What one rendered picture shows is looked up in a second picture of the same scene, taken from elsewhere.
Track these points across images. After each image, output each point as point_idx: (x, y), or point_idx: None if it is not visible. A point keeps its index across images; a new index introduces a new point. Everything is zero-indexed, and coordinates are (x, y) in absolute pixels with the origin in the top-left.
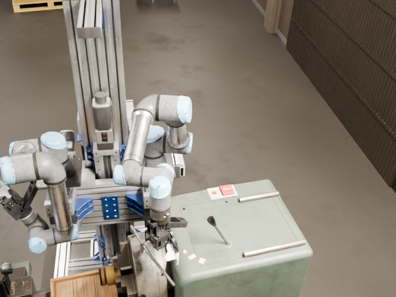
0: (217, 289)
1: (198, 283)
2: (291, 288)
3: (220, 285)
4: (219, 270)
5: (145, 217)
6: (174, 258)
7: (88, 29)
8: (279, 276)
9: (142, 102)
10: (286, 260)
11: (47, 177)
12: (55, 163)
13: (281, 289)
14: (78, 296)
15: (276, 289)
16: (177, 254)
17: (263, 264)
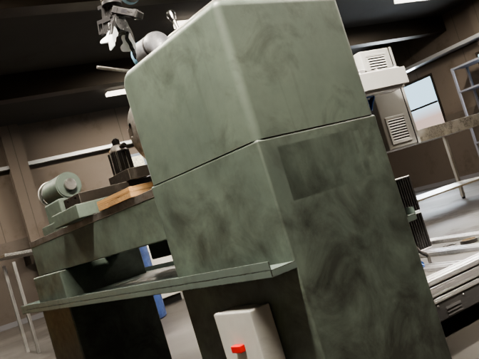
0: (150, 92)
1: (132, 79)
2: (223, 90)
3: (149, 83)
4: (143, 58)
5: None
6: (107, 41)
7: None
8: (196, 60)
9: None
10: (189, 24)
11: (150, 48)
12: (157, 35)
13: (211, 91)
14: None
15: (205, 91)
16: (109, 35)
17: (171, 38)
